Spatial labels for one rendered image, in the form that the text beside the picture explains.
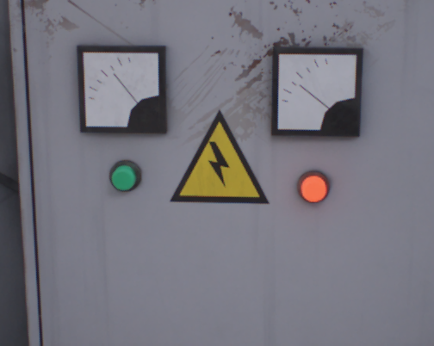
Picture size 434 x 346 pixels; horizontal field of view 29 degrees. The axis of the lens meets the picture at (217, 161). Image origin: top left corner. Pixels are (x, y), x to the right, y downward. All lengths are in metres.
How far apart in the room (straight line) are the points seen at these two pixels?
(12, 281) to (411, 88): 0.55
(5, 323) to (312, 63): 0.52
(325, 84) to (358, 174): 0.09
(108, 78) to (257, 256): 0.22
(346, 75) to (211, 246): 0.21
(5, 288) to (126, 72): 0.39
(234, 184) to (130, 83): 0.14
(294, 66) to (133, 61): 0.14
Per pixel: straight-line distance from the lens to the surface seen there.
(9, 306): 1.08
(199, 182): 0.80
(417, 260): 0.83
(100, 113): 0.79
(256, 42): 0.77
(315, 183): 0.78
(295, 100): 0.77
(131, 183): 0.79
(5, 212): 1.04
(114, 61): 0.78
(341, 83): 0.77
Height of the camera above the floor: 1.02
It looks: 14 degrees down
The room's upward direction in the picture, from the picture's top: straight up
